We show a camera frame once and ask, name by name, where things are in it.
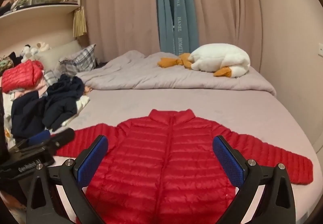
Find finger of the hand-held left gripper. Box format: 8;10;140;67
27;130;51;147
49;128;75;150

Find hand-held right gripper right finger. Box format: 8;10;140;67
212;135;296;224

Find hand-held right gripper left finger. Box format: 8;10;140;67
26;135;109;224

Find red puffer jacket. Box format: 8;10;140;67
54;109;314;224

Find pink folded clothes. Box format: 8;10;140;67
10;80;49;99

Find large navy coat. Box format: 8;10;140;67
10;91;48;139

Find navy hooded jacket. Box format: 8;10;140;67
42;74;85;132

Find cream cloth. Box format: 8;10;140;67
75;95;90;114

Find grey plaid cloth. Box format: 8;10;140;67
43;70;61;86

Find bed with pink sheet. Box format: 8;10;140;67
0;50;319;224

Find folded red quilted jacket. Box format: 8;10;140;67
1;60;44;94

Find plaid pillow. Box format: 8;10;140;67
59;44;97;75

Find green knitted item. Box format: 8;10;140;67
0;56;14;73

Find beige headboard cushion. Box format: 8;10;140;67
35;40;84;68

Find white plush dog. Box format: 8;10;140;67
21;44;38;63

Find beige plush toy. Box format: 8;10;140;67
35;42;50;52

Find white goose plush toy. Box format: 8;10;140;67
158;44;251;79

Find grey quilt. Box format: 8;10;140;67
78;50;277;96

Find yellow tassel hanging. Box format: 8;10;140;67
73;6;87;37

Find pink curtain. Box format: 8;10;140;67
185;0;265;73
84;0;162;63

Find blue-grey curtain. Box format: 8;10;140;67
154;0;200;55

